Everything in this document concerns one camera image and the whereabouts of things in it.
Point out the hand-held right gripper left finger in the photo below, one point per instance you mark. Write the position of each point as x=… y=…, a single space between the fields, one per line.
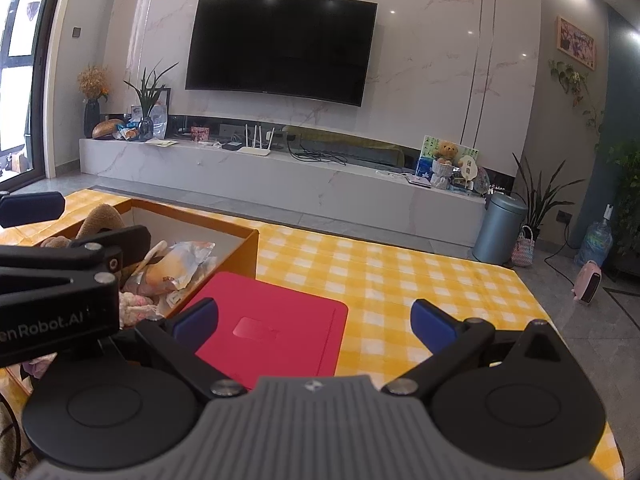
x=200 y=319

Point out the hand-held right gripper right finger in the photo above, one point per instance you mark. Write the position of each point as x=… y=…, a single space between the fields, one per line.
x=430 y=324

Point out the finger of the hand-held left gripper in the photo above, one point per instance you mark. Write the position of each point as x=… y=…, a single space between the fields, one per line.
x=30 y=209
x=110 y=245

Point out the brown plush toy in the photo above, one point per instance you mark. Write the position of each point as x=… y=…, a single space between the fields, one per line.
x=102 y=217

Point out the clear plastic bread packet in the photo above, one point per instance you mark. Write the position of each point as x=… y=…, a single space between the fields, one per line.
x=185 y=260

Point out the pink white fluffy toy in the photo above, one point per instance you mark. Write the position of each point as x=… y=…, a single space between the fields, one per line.
x=137 y=310

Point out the orange rimmed cardboard box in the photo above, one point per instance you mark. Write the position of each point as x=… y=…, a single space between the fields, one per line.
x=235 y=260

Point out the red pouch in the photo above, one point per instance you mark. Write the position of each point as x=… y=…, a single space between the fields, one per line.
x=280 y=330

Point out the yellow checkered tablecloth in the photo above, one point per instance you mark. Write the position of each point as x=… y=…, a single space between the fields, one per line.
x=400 y=270

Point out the dried flowers in black vase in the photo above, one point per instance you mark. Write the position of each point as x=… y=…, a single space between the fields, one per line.
x=91 y=120

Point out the brown wooden ornament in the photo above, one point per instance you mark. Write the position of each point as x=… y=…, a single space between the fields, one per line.
x=106 y=130

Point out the yellowish paper envelope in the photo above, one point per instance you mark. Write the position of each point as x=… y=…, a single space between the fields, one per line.
x=161 y=142

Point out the woven pink basket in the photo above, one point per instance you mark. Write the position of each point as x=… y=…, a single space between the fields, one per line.
x=522 y=252

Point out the grey blue trash can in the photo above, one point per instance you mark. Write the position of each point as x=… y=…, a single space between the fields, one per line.
x=500 y=230

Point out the green plant in glass vase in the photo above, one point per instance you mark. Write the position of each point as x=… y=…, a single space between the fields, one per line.
x=145 y=127

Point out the pink card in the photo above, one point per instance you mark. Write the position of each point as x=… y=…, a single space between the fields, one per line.
x=200 y=134

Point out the pink book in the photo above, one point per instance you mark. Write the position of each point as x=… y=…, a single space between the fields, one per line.
x=417 y=179

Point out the glass sliding door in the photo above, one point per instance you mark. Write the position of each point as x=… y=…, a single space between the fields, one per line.
x=20 y=60

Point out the small black box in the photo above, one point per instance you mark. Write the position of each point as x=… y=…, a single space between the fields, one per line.
x=231 y=146

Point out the white marble television cabinet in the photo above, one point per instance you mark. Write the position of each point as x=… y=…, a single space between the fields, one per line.
x=300 y=195

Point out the round white sign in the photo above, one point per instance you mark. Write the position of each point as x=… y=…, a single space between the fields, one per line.
x=467 y=166

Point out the pink heater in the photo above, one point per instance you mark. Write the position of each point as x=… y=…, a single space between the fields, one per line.
x=589 y=282

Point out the teddy bear in white basket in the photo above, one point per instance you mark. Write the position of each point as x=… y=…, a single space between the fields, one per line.
x=444 y=160

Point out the white router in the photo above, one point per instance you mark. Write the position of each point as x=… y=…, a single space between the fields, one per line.
x=254 y=150

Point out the green picture card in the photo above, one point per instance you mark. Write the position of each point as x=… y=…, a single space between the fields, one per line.
x=427 y=145

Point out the blue water bottle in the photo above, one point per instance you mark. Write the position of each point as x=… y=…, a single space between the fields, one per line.
x=595 y=245

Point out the large potted plant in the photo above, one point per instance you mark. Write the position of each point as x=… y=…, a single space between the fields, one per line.
x=627 y=185

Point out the hanging vine plant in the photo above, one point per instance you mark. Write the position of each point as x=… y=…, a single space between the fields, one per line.
x=570 y=77

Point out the black photo frame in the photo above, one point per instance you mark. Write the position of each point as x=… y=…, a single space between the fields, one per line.
x=166 y=100

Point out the black wall television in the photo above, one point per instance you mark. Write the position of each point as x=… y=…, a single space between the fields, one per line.
x=280 y=50

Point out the framed wall picture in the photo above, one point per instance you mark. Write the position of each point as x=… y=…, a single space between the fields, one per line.
x=575 y=42

